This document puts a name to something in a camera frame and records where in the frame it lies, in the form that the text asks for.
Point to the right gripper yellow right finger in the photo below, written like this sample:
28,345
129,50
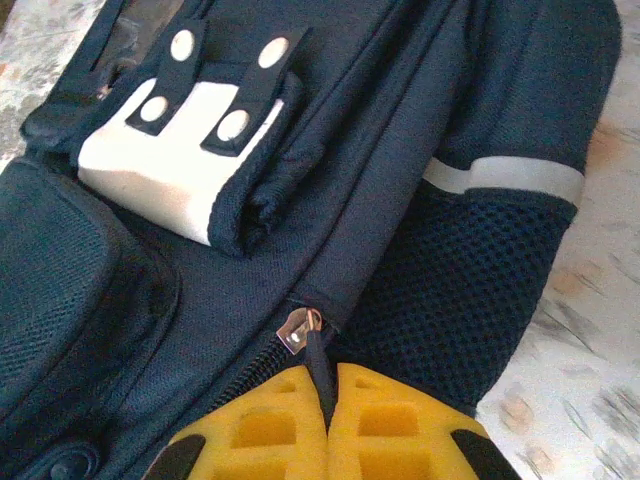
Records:
400,440

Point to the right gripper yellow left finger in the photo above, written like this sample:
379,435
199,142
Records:
260,435

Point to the navy student backpack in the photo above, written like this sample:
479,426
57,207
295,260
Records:
450,250

